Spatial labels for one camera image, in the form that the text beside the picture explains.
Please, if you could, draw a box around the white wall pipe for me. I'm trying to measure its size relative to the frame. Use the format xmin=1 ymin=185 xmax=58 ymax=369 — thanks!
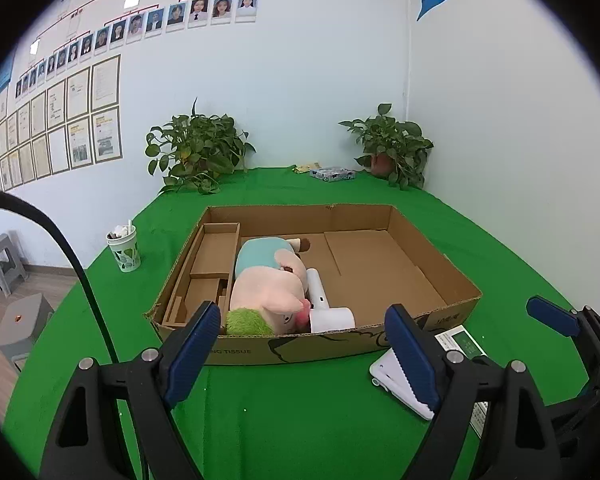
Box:
xmin=404 ymin=0 xmax=415 ymax=111

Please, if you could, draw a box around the pink pig plush toy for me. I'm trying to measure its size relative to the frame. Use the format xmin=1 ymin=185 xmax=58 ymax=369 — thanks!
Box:
xmin=223 ymin=236 xmax=312 ymax=336

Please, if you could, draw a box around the blue and white tissue packet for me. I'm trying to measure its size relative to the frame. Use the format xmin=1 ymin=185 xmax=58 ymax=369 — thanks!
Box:
xmin=310 ymin=165 xmax=357 ymax=183

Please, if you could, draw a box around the grey plastic stool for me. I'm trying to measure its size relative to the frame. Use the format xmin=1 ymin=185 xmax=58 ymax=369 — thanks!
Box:
xmin=0 ymin=232 xmax=28 ymax=296

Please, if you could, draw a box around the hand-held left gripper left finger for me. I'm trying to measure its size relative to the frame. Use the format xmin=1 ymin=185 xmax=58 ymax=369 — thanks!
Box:
xmin=39 ymin=301 xmax=222 ymax=480

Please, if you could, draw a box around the green tablecloth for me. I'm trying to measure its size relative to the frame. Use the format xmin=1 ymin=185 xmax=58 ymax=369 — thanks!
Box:
xmin=2 ymin=166 xmax=600 ymax=480

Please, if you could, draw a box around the white plastic device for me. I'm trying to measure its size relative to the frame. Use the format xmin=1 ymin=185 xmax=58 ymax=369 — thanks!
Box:
xmin=369 ymin=349 xmax=436 ymax=421

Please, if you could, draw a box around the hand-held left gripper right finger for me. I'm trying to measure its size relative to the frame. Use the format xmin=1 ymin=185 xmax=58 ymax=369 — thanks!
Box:
xmin=384 ymin=304 xmax=563 ymax=480

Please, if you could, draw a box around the green plant in red pot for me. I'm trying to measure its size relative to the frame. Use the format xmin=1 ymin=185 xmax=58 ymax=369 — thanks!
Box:
xmin=338 ymin=103 xmax=435 ymax=191

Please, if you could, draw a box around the white and green patterned cup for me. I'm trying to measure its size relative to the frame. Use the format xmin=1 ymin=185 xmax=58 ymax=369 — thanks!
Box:
xmin=106 ymin=219 xmax=142 ymax=273

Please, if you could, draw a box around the grey stool with orange dot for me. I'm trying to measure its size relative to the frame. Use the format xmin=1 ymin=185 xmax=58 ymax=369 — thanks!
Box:
xmin=0 ymin=294 xmax=55 ymax=373

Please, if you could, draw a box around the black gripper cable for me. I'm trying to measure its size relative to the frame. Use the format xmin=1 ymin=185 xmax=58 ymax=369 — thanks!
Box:
xmin=0 ymin=189 xmax=148 ymax=480

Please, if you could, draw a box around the row of portrait photos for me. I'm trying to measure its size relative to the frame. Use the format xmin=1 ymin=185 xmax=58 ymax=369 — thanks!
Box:
xmin=15 ymin=0 xmax=258 ymax=101

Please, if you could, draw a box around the white handheld lint remover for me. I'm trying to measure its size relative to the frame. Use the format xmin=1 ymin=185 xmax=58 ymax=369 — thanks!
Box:
xmin=305 ymin=267 xmax=356 ymax=333

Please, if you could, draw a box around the bushy potted green plant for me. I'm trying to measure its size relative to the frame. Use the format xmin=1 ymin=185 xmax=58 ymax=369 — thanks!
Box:
xmin=145 ymin=99 xmax=257 ymax=196

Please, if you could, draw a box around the narrow brown cardboard box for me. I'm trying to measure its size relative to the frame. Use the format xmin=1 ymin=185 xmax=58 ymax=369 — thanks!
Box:
xmin=161 ymin=221 xmax=242 ymax=331

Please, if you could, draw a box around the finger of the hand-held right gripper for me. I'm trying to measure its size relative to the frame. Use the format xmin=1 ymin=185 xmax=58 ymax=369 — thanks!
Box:
xmin=526 ymin=296 xmax=600 ymax=366
xmin=547 ymin=385 xmax=600 ymax=456

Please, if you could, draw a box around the large cardboard box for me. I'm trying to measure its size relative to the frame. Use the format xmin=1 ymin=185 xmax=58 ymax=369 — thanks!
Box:
xmin=145 ymin=203 xmax=483 ymax=367

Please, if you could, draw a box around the wall of framed certificates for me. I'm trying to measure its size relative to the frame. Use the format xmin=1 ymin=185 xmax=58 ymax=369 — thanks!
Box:
xmin=0 ymin=54 xmax=123 ymax=191

